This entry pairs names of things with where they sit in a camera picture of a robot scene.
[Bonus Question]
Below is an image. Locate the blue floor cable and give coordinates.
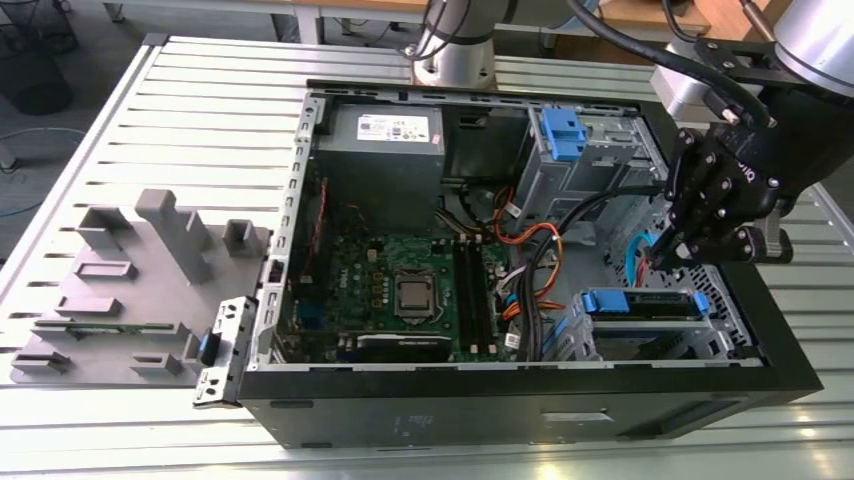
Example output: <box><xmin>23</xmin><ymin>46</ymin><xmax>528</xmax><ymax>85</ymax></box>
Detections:
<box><xmin>0</xmin><ymin>126</ymin><xmax>87</xmax><ymax>221</ymax></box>

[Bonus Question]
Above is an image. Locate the orange wire bundle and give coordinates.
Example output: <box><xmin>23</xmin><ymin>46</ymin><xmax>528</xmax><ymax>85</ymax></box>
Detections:
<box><xmin>492</xmin><ymin>187</ymin><xmax>568</xmax><ymax>321</ymax></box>

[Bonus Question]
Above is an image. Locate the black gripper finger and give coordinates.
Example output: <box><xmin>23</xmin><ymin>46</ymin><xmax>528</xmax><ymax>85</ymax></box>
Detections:
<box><xmin>667</xmin><ymin>199</ymin><xmax>795</xmax><ymax>271</ymax></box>
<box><xmin>650</xmin><ymin>130</ymin><xmax>720</xmax><ymax>269</ymax></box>

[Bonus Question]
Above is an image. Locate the blue data wire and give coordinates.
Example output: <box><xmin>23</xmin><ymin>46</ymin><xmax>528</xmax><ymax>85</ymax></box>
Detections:
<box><xmin>625</xmin><ymin>230</ymin><xmax>660</xmax><ymax>289</ymax></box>

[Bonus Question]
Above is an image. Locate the green motherboard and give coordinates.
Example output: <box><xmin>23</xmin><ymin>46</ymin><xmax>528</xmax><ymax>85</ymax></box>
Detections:
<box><xmin>277</xmin><ymin>230</ymin><xmax>526</xmax><ymax>365</ymax></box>

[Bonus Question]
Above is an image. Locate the yellow black wire bundle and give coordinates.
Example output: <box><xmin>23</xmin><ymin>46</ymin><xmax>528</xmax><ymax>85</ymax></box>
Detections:
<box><xmin>434</xmin><ymin>207</ymin><xmax>486</xmax><ymax>237</ymax></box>

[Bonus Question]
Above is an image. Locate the grey power supply unit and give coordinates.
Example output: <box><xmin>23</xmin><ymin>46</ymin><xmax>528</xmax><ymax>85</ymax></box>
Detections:
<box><xmin>313</xmin><ymin>102</ymin><xmax>448</xmax><ymax>236</ymax></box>

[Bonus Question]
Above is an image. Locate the metal CPU socket cover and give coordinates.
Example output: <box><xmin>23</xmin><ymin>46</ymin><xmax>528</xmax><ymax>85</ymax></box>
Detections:
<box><xmin>390</xmin><ymin>267</ymin><xmax>448</xmax><ymax>322</ymax></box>

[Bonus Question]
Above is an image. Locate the silver CPU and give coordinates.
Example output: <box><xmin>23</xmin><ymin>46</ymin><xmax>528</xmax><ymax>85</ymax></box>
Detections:
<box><xmin>398</xmin><ymin>279</ymin><xmax>437</xmax><ymax>310</ymax></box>

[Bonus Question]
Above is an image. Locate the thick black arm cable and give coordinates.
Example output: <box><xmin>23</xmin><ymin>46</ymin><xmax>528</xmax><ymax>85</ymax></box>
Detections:
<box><xmin>566</xmin><ymin>0</ymin><xmax>780</xmax><ymax>129</ymax></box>

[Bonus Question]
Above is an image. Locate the grey metal card bracket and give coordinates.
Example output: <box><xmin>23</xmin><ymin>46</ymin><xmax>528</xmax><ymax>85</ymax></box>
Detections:
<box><xmin>191</xmin><ymin>294</ymin><xmax>261</xmax><ymax>410</ymax></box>

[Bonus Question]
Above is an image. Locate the green RAM stick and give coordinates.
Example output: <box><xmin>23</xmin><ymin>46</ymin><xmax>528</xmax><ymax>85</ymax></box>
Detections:
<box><xmin>34</xmin><ymin>319</ymin><xmax>181</xmax><ymax>336</ymax></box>

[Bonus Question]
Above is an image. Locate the thin red wire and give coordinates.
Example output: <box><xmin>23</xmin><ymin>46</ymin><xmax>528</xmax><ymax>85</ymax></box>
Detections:
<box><xmin>298</xmin><ymin>175</ymin><xmax>330</xmax><ymax>287</ymax></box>

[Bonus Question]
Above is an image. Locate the metal disk bay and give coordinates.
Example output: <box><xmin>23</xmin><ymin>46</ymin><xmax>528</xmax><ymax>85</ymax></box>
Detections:
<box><xmin>566</xmin><ymin>287</ymin><xmax>760</xmax><ymax>362</ymax></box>

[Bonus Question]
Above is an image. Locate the wooden desk white frame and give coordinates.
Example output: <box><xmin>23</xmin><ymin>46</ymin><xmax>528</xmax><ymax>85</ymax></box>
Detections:
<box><xmin>270</xmin><ymin>0</ymin><xmax>429</xmax><ymax>49</ymax></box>
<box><xmin>540</xmin><ymin>0</ymin><xmax>713</xmax><ymax>57</ymax></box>

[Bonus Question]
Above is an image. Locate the black graphics card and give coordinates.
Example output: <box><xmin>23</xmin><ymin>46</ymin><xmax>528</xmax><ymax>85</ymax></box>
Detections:
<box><xmin>337</xmin><ymin>332</ymin><xmax>453</xmax><ymax>364</ymax></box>

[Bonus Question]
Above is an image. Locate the disk power wire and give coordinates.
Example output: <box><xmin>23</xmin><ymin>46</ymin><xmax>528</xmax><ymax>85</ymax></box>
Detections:
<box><xmin>637</xmin><ymin>247</ymin><xmax>669</xmax><ymax>289</ymax></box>

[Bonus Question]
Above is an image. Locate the black wire mesh bin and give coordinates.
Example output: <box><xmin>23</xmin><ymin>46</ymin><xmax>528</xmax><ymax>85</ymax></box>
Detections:
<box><xmin>0</xmin><ymin>0</ymin><xmax>81</xmax><ymax>117</ymax></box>

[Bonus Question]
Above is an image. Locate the grey parts rack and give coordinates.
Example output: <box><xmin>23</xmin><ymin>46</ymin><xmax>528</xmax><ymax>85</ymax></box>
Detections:
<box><xmin>0</xmin><ymin>187</ymin><xmax>276</xmax><ymax>391</ymax></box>

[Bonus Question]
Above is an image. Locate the black PC case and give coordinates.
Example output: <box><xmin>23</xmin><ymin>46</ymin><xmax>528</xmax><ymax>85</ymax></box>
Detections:
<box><xmin>237</xmin><ymin>77</ymin><xmax>824</xmax><ymax>449</ymax></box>

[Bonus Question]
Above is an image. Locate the hard disk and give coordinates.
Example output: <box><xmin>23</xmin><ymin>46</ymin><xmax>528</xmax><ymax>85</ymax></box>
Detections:
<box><xmin>544</xmin><ymin>287</ymin><xmax>713</xmax><ymax>362</ymax></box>

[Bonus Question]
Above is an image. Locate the black cable bundle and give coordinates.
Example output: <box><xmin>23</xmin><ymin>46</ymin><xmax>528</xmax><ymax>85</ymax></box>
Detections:
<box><xmin>517</xmin><ymin>184</ymin><xmax>672</xmax><ymax>362</ymax></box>

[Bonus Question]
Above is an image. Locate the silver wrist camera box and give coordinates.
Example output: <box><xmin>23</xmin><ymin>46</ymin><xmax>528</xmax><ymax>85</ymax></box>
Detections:
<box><xmin>650</xmin><ymin>64</ymin><xmax>711</xmax><ymax>122</ymax></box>

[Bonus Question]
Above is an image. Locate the blue plastic drive latch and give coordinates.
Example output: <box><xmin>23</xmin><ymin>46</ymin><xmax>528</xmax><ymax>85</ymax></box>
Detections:
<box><xmin>541</xmin><ymin>107</ymin><xmax>590</xmax><ymax>163</ymax></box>

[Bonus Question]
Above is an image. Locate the metal drive cage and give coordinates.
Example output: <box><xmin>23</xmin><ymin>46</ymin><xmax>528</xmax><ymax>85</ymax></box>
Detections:
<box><xmin>517</xmin><ymin>104</ymin><xmax>672</xmax><ymax>222</ymax></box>

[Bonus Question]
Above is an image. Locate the black RAM slot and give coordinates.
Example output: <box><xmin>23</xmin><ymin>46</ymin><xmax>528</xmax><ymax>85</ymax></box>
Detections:
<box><xmin>470</xmin><ymin>238</ymin><xmax>501</xmax><ymax>357</ymax></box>
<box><xmin>454</xmin><ymin>238</ymin><xmax>484</xmax><ymax>357</ymax></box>

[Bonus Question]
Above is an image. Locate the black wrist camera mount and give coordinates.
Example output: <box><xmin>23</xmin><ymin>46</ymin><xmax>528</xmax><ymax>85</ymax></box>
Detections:
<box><xmin>693</xmin><ymin>38</ymin><xmax>787</xmax><ymax>86</ymax></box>

